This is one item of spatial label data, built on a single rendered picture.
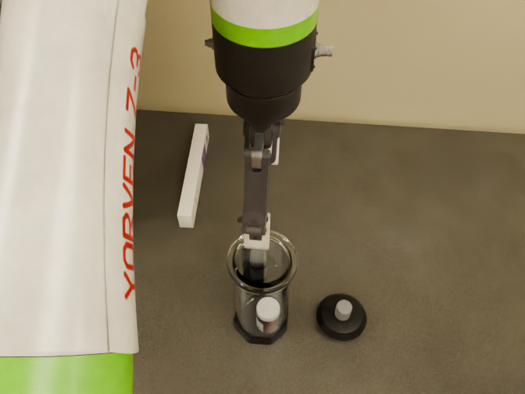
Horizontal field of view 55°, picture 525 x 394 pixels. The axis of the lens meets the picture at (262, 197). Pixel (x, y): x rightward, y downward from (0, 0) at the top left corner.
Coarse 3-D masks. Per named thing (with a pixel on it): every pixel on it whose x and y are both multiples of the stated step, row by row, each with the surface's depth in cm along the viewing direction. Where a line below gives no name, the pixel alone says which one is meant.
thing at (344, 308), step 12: (324, 300) 93; (336, 300) 92; (348, 300) 92; (324, 312) 91; (336, 312) 89; (348, 312) 88; (360, 312) 91; (324, 324) 90; (336, 324) 90; (348, 324) 90; (360, 324) 90; (336, 336) 89; (348, 336) 89
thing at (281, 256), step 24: (240, 240) 78; (288, 240) 78; (240, 264) 82; (264, 264) 86; (288, 264) 75; (240, 288) 77; (264, 288) 73; (288, 288) 80; (240, 312) 85; (264, 312) 80; (264, 336) 89
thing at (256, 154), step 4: (256, 136) 50; (260, 136) 50; (256, 140) 49; (260, 140) 49; (256, 144) 49; (260, 144) 49; (256, 148) 49; (260, 148) 49; (252, 152) 48; (256, 152) 48; (260, 152) 48; (252, 156) 48; (256, 156) 48; (260, 156) 48; (252, 160) 48; (256, 160) 48; (260, 160) 48; (252, 164) 49; (256, 164) 49; (260, 164) 49; (256, 168) 49; (260, 168) 49
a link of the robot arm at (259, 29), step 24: (216, 0) 39; (240, 0) 37; (264, 0) 37; (288, 0) 37; (312, 0) 39; (216, 24) 41; (240, 24) 39; (264, 24) 39; (288, 24) 39; (312, 24) 42
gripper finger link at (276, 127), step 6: (246, 126) 52; (276, 126) 52; (246, 132) 52; (276, 132) 52; (246, 138) 52; (276, 138) 52; (246, 144) 52; (276, 144) 52; (276, 150) 52; (276, 156) 53; (270, 162) 52; (270, 168) 54; (240, 216) 55; (240, 222) 54
